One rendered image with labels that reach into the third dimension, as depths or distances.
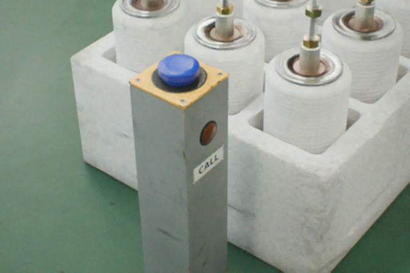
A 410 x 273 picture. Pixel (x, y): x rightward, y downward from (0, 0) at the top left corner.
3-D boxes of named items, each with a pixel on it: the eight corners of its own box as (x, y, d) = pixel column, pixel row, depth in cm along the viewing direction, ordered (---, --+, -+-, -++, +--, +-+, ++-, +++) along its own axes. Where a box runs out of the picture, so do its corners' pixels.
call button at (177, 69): (208, 78, 80) (207, 61, 79) (182, 98, 77) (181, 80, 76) (176, 64, 82) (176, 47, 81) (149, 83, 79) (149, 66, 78)
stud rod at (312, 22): (305, 53, 91) (310, -7, 87) (315, 54, 91) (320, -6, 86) (304, 58, 91) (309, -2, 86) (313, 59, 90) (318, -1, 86)
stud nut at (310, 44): (304, 38, 91) (304, 31, 90) (320, 40, 90) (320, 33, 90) (301, 48, 89) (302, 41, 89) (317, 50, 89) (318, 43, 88)
